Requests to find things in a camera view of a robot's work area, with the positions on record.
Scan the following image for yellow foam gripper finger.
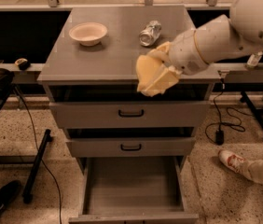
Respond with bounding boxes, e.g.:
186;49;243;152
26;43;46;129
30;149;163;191
146;64;179;97
146;42;171;63

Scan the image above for yellow sponge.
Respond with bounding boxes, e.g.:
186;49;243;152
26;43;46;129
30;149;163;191
136;55;162;96

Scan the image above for white red sneaker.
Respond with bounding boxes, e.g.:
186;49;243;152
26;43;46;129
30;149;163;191
218;149;245;173

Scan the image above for grey drawer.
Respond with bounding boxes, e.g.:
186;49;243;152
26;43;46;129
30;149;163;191
66;127;195;158
69;156;199;224
49;86;209;129

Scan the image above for black power cable right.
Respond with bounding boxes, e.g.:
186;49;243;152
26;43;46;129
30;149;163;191
204;77;247;146

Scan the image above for black cable left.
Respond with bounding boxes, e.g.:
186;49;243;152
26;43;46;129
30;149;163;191
13;86;63;224

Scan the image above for black table leg left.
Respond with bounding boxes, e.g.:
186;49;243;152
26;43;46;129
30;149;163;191
22;129;52;203

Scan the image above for tape measure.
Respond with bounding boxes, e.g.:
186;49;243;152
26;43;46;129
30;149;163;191
15;58;31;70

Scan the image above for clear plastic bottle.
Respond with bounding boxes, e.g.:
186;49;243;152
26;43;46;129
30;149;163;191
246;51;263;69

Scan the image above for bottom grey drawer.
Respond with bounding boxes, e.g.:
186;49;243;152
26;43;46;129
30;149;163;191
69;156;199;224

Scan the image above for middle grey drawer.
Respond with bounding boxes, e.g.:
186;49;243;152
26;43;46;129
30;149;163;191
66;127;195;158

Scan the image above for crushed silver can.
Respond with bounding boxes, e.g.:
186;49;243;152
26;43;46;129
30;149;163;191
139;21;161;47

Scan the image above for top grey drawer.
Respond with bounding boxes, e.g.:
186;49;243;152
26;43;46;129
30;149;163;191
49;86;209;129

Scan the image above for white bowl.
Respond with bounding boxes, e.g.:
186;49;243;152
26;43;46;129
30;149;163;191
69;22;107;47

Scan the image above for grey drawer cabinet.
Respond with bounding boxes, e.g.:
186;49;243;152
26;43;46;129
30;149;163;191
38;6;219;224

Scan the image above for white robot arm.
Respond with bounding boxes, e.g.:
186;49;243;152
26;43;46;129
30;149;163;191
136;0;263;97

